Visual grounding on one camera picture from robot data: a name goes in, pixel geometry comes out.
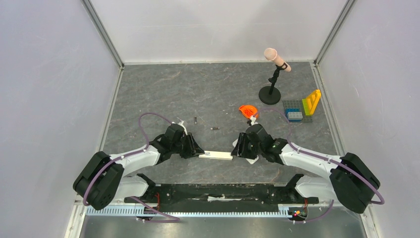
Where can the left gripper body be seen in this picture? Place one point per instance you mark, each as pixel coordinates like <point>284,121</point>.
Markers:
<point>186,150</point>

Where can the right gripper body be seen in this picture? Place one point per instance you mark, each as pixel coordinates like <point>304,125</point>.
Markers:
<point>245,146</point>

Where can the white remote control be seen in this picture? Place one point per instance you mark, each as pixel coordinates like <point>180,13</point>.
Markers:
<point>216,155</point>
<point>248,156</point>

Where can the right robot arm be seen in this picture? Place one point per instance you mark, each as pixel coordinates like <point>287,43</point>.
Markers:
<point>345,179</point>

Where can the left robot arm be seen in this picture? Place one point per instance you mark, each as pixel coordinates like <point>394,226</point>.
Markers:
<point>107,177</point>

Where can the orange plastic basket piece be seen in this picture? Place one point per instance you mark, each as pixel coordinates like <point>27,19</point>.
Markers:
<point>248,111</point>

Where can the blue lego brick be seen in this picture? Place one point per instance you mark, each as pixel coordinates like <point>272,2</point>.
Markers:
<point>293,114</point>

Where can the grey lego baseplate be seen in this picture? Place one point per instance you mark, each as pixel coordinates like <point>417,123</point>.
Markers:
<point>298,105</point>

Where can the black microphone stand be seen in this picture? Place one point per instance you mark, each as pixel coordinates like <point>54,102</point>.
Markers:
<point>270,95</point>

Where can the green lego brick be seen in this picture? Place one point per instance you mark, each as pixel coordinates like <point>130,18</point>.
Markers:
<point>305,107</point>

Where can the yellow lego piece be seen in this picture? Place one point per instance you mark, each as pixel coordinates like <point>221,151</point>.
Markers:
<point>312,101</point>

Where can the pink microphone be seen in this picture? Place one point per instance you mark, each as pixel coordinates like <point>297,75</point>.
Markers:
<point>272,55</point>

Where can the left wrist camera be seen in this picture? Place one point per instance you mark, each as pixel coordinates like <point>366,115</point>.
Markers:
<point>181,124</point>

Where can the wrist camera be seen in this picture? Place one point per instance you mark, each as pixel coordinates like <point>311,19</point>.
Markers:
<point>252,120</point>
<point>181,124</point>

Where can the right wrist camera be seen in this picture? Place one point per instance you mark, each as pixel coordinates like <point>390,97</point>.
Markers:
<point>252,120</point>

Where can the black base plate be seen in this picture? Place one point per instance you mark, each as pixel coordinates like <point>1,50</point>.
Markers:
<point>223,197</point>

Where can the white cable duct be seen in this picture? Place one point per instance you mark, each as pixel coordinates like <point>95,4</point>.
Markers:
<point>141,211</point>

